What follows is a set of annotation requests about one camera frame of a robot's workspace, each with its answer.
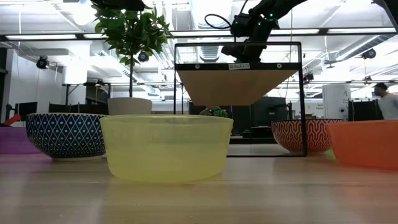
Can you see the red background object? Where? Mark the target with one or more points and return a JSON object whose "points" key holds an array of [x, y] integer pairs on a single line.
{"points": [[12, 119]]}

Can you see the white pillar cabinet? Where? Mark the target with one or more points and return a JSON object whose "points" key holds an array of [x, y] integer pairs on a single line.
{"points": [[335, 102]]}

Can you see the navy diamond-pattern ceramic bowl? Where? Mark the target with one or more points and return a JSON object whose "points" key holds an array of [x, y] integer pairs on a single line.
{"points": [[65, 137]]}

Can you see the white shelf label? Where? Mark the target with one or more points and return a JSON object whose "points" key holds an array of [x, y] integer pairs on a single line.
{"points": [[239, 66]]}

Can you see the black computer monitor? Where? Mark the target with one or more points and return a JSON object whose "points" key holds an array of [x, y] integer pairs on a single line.
{"points": [[26, 110]]}

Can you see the yellow translucent plastic bowl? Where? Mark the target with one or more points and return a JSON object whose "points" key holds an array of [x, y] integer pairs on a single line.
{"points": [[166, 149]]}

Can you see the black ceiling camera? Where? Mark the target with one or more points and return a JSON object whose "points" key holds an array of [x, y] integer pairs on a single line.
{"points": [[369, 53], [143, 57], [42, 63]]}

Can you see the black-frame wooden shelf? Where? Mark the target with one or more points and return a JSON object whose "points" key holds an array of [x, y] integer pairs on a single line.
{"points": [[233, 87]]}

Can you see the orange plastic bowl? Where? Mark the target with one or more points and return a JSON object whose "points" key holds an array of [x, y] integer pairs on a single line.
{"points": [[367, 143]]}

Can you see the white plant pot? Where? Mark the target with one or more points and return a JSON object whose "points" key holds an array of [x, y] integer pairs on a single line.
{"points": [[129, 106]]}

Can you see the person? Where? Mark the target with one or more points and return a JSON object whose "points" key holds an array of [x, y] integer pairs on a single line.
{"points": [[388, 105]]}

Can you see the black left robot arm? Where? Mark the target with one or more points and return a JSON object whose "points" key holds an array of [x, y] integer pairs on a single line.
{"points": [[121, 3]]}

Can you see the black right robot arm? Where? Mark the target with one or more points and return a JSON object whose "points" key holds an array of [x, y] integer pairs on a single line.
{"points": [[270, 9]]}

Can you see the purple plastic bowl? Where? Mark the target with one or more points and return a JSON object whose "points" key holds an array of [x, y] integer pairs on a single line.
{"points": [[15, 140]]}

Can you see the small green plant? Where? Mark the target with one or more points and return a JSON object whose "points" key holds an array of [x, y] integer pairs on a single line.
{"points": [[217, 112]]}

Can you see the black background cabinet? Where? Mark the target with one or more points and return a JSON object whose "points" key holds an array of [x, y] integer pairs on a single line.
{"points": [[269, 115]]}

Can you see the green leafy potted tree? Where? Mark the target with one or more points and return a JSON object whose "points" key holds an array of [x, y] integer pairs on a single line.
{"points": [[133, 31]]}

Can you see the red zigzag-pattern ceramic bowl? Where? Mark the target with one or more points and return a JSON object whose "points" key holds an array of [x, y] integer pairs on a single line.
{"points": [[289, 135]]}

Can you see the green plastic bowl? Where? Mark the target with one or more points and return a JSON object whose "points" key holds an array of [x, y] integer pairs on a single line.
{"points": [[333, 154]]}

